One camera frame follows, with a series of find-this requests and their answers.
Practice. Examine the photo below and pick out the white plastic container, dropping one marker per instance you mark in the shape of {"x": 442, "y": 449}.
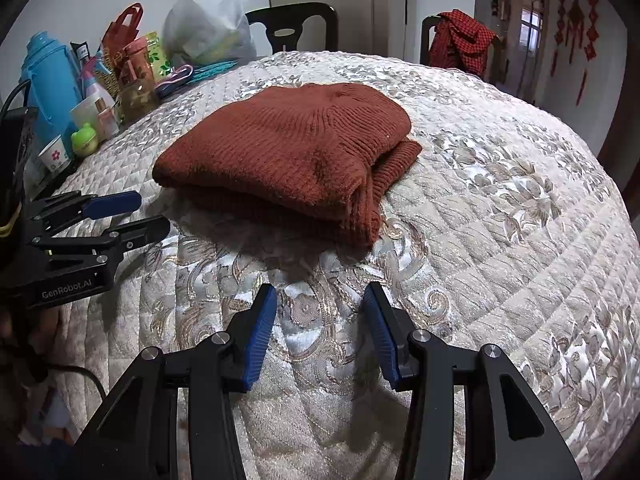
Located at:
{"x": 85, "y": 117}

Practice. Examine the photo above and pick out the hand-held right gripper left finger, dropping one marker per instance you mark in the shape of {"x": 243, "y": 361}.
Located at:
{"x": 262, "y": 330}

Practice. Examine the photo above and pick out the green baby cup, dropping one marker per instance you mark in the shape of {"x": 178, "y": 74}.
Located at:
{"x": 84, "y": 141}

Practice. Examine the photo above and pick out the quilted floral table cover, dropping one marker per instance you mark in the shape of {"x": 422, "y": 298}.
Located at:
{"x": 475, "y": 260}

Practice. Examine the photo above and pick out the dark wooden chair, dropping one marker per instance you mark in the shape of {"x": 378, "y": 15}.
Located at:
{"x": 426, "y": 40}
{"x": 300, "y": 17}

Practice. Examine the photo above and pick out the white spray bottle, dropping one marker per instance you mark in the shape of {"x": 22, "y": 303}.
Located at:
{"x": 97, "y": 87}

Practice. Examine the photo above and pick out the rust red knitted sweater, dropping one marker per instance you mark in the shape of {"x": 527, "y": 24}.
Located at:
{"x": 280, "y": 150}

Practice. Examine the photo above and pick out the white plastic bag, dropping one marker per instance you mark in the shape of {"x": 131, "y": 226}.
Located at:
{"x": 210, "y": 25}

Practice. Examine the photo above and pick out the blue thermos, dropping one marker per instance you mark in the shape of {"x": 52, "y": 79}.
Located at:
{"x": 50, "y": 85}

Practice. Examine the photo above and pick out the pink and blue plastic hanger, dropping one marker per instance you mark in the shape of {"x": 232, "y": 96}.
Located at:
{"x": 172, "y": 82}

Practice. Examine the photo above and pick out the flower print paper cup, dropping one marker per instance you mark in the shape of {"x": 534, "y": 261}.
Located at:
{"x": 56, "y": 155}

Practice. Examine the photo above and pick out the red gift bag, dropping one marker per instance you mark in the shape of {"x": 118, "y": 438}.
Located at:
{"x": 120, "y": 35}

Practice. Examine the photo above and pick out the red checked garment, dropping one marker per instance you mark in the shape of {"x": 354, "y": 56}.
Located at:
{"x": 462, "y": 40}

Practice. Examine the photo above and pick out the small cosmetic bottle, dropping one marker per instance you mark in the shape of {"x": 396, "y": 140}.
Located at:
{"x": 107, "y": 117}

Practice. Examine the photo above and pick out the glass jar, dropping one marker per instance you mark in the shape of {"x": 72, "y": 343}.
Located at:
{"x": 139, "y": 100}

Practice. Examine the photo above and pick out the small black box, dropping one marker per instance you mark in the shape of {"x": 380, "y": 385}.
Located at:
{"x": 80, "y": 54}

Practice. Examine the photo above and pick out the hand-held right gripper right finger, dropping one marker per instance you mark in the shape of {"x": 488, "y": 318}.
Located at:
{"x": 382, "y": 340}

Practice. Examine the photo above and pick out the green patterned cup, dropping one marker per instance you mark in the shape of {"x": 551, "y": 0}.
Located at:
{"x": 159, "y": 57}

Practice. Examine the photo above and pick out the open doorway with window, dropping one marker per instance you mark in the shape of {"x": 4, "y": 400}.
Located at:
{"x": 527, "y": 25}

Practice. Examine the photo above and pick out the pink water bottle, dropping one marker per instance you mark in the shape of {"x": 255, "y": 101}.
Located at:
{"x": 139, "y": 62}

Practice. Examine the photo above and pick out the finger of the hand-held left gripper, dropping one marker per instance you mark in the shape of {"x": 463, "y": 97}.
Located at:
{"x": 145, "y": 230}
{"x": 115, "y": 204}

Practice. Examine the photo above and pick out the red knot wall ornament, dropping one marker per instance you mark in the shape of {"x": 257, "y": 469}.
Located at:
{"x": 576, "y": 22}
{"x": 561, "y": 25}
{"x": 592, "y": 30}

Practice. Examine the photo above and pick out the person's left hand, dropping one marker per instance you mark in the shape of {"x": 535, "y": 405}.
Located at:
{"x": 45, "y": 325}

